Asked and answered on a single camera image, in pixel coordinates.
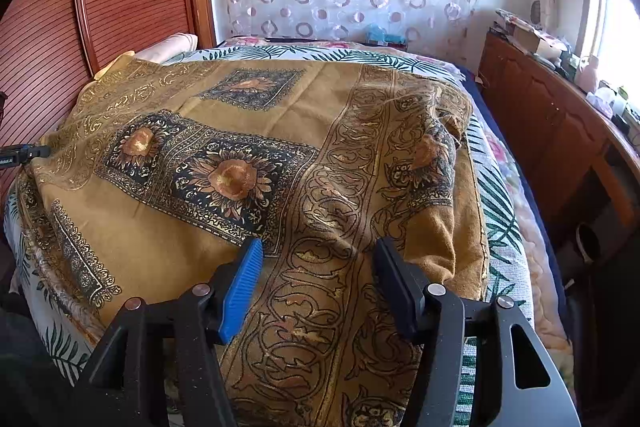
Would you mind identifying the palm leaf bed sheet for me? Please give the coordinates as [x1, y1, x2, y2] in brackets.
[0, 43, 536, 427]

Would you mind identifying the floral quilt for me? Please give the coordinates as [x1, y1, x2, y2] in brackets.
[219, 34, 576, 388]

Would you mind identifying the cardboard box on cabinet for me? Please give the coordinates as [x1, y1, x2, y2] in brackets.
[506, 23, 566, 62]

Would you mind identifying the golden patterned scarf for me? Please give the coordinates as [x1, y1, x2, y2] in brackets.
[16, 56, 490, 427]

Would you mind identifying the bright window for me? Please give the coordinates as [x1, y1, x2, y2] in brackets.
[582, 0, 639, 107]

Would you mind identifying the blue tissue box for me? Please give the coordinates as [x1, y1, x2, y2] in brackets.
[366, 24, 407, 49]

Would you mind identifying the pink bottle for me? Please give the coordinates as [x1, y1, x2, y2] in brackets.
[575, 55, 599, 93]

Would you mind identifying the beige folded cloth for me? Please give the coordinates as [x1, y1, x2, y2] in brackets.
[94, 31, 200, 80]

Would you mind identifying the long wooden cabinet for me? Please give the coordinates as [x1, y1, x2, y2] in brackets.
[476, 31, 640, 253]

